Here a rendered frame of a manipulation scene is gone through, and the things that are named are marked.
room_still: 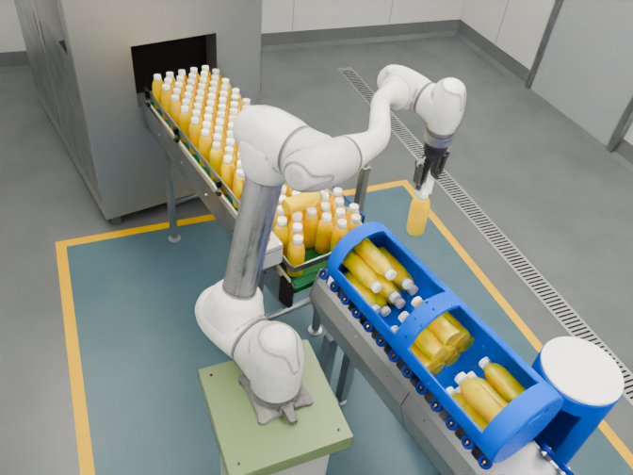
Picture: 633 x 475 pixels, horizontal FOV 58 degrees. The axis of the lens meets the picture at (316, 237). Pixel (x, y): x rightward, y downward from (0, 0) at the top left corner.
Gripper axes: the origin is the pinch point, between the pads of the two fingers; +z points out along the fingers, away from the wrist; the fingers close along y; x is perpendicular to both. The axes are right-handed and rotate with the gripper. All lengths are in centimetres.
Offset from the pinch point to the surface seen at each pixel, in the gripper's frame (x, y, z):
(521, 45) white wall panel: 224, 370, 173
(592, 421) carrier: -84, 14, 46
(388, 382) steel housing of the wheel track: -34, -33, 53
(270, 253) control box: 27, -45, 36
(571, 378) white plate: -71, 14, 37
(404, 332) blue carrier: -31.4, -29.4, 24.6
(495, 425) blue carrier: -71, -29, 20
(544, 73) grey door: 179, 355, 174
